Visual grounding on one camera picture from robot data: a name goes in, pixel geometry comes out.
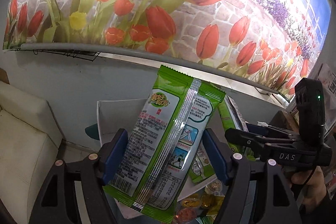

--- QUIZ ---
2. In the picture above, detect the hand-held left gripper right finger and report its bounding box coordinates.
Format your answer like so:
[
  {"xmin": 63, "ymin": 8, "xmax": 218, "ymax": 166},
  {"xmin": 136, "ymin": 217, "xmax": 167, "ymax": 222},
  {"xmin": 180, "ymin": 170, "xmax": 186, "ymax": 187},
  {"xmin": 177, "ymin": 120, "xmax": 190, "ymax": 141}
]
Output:
[{"xmin": 202, "ymin": 128, "xmax": 302, "ymax": 224}]

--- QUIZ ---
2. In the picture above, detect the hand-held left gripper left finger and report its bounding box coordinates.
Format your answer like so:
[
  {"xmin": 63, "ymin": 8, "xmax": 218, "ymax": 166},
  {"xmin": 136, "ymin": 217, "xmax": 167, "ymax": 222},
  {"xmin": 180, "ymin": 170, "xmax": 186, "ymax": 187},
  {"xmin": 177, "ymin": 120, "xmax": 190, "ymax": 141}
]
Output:
[{"xmin": 29, "ymin": 128, "xmax": 129, "ymax": 224}]

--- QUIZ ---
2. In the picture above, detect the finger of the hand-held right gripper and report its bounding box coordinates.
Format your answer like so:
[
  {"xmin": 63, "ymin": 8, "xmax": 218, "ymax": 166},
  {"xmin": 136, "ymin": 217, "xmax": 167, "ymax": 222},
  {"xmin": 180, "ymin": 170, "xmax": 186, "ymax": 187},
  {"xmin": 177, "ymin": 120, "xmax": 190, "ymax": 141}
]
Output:
[
  {"xmin": 224, "ymin": 127, "xmax": 300, "ymax": 159},
  {"xmin": 245, "ymin": 123, "xmax": 300, "ymax": 139}
]

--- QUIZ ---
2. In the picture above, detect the green snack packet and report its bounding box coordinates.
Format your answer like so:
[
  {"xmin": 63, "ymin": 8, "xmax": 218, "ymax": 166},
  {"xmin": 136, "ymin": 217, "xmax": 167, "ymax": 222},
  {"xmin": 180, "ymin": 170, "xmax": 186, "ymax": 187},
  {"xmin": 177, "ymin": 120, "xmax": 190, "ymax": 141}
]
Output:
[
  {"xmin": 189, "ymin": 145, "xmax": 211, "ymax": 185},
  {"xmin": 102, "ymin": 64, "xmax": 227, "ymax": 214},
  {"xmin": 217, "ymin": 96, "xmax": 256, "ymax": 161}
]

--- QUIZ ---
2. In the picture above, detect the person's right hand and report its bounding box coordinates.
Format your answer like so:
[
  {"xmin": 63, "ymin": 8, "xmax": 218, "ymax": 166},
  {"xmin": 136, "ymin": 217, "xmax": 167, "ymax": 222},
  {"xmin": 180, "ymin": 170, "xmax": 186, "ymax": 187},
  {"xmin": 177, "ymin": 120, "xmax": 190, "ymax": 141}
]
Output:
[{"xmin": 289, "ymin": 165, "xmax": 328, "ymax": 204}]

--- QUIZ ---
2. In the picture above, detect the gold jelly cup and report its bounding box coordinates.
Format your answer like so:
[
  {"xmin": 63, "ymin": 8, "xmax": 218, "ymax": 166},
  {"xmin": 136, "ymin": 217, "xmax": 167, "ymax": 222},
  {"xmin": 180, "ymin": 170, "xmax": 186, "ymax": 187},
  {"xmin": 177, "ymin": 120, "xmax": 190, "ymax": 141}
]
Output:
[
  {"xmin": 182, "ymin": 196, "xmax": 201, "ymax": 210},
  {"xmin": 205, "ymin": 179, "xmax": 223, "ymax": 194},
  {"xmin": 200, "ymin": 194, "xmax": 216, "ymax": 210}
]

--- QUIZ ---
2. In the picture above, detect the pink floral pack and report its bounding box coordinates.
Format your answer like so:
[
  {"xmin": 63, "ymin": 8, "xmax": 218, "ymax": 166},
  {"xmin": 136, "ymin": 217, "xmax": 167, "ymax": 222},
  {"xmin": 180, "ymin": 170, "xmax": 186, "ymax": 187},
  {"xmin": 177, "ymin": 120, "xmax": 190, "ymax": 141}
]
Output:
[{"xmin": 321, "ymin": 63, "xmax": 336, "ymax": 94}]

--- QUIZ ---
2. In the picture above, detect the orange jelly cup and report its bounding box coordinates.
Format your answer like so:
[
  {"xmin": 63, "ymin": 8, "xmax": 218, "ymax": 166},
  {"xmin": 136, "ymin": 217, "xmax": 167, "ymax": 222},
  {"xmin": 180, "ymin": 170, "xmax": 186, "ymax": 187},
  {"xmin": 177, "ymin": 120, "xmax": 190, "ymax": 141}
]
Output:
[{"xmin": 175, "ymin": 208, "xmax": 197, "ymax": 223}]

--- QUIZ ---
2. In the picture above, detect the white sofa cushion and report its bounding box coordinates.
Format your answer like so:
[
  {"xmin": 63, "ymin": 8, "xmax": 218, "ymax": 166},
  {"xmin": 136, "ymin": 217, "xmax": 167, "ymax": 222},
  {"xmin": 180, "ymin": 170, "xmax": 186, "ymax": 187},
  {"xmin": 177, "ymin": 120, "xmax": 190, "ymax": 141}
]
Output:
[{"xmin": 0, "ymin": 80, "xmax": 64, "ymax": 214}]

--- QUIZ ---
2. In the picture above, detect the tulip printed roller blind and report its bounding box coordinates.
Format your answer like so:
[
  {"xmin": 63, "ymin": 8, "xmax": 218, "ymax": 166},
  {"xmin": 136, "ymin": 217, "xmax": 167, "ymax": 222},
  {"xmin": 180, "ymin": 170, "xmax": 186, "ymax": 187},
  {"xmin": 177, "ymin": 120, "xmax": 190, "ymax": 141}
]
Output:
[{"xmin": 3, "ymin": 0, "xmax": 332, "ymax": 98}]

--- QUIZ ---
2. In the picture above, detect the black wire rack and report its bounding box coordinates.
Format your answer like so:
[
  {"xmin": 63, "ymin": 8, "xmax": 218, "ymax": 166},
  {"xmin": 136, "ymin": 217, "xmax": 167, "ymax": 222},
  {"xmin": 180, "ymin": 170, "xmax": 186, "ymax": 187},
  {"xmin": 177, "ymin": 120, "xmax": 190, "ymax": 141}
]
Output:
[{"xmin": 14, "ymin": 48, "xmax": 101, "ymax": 63}]

